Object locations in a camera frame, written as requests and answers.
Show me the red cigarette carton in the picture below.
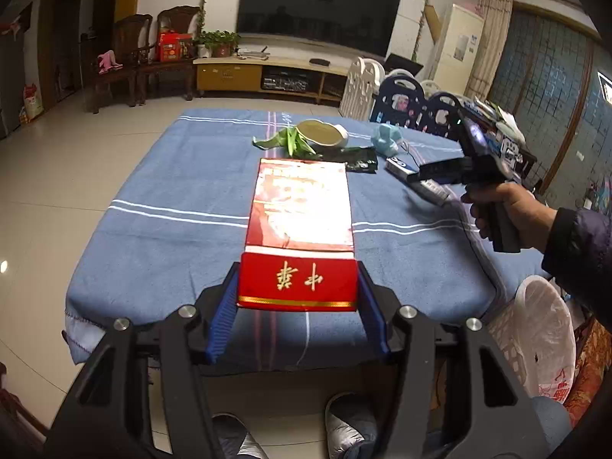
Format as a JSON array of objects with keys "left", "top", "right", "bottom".
[{"left": 238, "top": 159, "right": 358, "bottom": 312}]

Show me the light blue tissue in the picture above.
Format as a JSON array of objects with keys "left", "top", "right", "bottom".
[{"left": 370, "top": 123, "right": 402, "bottom": 158}]

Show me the dark green hazelnut bag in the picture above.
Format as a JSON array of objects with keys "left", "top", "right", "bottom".
[{"left": 317, "top": 146, "right": 379, "bottom": 174}]

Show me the paper bowl cup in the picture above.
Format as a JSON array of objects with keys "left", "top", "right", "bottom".
[{"left": 296, "top": 119, "right": 348, "bottom": 148}]

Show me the green wrapper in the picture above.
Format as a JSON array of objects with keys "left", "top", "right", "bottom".
[{"left": 252, "top": 127, "right": 319, "bottom": 161}]

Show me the white trash bin with liner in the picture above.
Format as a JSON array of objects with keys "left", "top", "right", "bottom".
[{"left": 488, "top": 276, "right": 576, "bottom": 404}]

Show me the person right hand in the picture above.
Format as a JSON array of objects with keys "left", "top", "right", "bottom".
[{"left": 461, "top": 182, "right": 557, "bottom": 253}]

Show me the dark wooden side table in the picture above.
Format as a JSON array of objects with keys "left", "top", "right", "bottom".
[{"left": 458, "top": 96, "right": 540, "bottom": 188}]

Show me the white power strip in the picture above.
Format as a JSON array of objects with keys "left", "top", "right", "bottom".
[{"left": 385, "top": 156, "right": 451, "bottom": 206}]

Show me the blue striped tablecloth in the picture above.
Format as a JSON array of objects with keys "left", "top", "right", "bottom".
[{"left": 64, "top": 109, "right": 542, "bottom": 363}]

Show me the blue baby fence panel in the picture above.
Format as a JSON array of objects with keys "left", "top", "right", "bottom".
[{"left": 369, "top": 73, "right": 462, "bottom": 141}]

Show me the right grey slipper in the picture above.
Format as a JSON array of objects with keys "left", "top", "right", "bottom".
[{"left": 324, "top": 393, "right": 378, "bottom": 459}]

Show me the grey slipper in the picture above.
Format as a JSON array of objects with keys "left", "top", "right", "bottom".
[
  {"left": 324, "top": 393, "right": 378, "bottom": 459},
  {"left": 213, "top": 413, "right": 268, "bottom": 459}
]

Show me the white standing air conditioner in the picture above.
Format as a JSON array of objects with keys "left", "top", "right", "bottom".
[{"left": 427, "top": 4, "right": 484, "bottom": 95}]

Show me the left grey slipper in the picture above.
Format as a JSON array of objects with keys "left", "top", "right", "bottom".
[{"left": 213, "top": 413, "right": 268, "bottom": 459}]

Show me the black laptop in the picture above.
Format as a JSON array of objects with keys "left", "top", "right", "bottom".
[{"left": 383, "top": 53, "right": 423, "bottom": 77}]

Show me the white baby fence panel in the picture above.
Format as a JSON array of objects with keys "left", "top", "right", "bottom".
[{"left": 339, "top": 56, "right": 441, "bottom": 124}]

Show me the beige curtain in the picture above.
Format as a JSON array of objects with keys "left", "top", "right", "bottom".
[{"left": 466, "top": 0, "right": 513, "bottom": 99}]

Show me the wooden TV cabinet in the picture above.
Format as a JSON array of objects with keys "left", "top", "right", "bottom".
[{"left": 193, "top": 56, "right": 348, "bottom": 105}]

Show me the large black television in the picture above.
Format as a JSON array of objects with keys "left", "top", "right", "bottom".
[{"left": 236, "top": 0, "right": 400, "bottom": 56}]

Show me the green potted plant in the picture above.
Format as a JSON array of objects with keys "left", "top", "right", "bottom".
[{"left": 198, "top": 30, "right": 241, "bottom": 58}]

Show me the red gift box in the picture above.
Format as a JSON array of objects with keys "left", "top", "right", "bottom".
[{"left": 156, "top": 31, "right": 193, "bottom": 62}]

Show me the pink toy on chair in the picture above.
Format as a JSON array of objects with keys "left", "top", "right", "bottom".
[{"left": 98, "top": 50, "right": 124, "bottom": 75}]

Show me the dark wooden chair left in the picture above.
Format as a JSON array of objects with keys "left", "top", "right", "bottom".
[{"left": 89, "top": 13, "right": 153, "bottom": 114}]

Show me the dark wooden chair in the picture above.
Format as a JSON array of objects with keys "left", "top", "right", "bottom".
[
  {"left": 137, "top": 5, "right": 199, "bottom": 105},
  {"left": 89, "top": 13, "right": 153, "bottom": 114}
]

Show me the dark wooden chair right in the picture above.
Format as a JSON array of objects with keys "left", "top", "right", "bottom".
[{"left": 137, "top": 5, "right": 199, "bottom": 105}]

